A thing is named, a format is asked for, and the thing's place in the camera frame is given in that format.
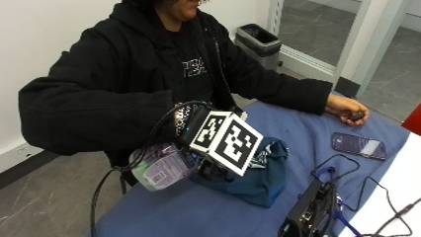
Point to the small black clicker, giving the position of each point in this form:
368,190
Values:
357,116

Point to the clear bottle with purple label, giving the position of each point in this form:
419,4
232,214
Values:
160,168

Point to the white cube with black markers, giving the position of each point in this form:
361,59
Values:
228,141

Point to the smartphone with purple screen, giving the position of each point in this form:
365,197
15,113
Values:
359,145

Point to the dark blue cloth bag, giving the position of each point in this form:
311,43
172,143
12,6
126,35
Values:
263,179

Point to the blue table cloth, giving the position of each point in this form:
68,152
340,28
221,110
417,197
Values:
197,210

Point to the black tracker module on glove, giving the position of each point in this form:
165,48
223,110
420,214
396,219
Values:
195,126

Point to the red chair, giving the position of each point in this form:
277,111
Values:
413,121

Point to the black electronics box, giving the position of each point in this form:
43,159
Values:
309,212

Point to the white board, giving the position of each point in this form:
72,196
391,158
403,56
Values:
391,197

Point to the grey trash bin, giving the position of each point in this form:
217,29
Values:
259,44

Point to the the person in black hoodie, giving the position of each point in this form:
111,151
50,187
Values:
110,75

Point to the glass door with white frame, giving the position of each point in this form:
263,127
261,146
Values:
324,36

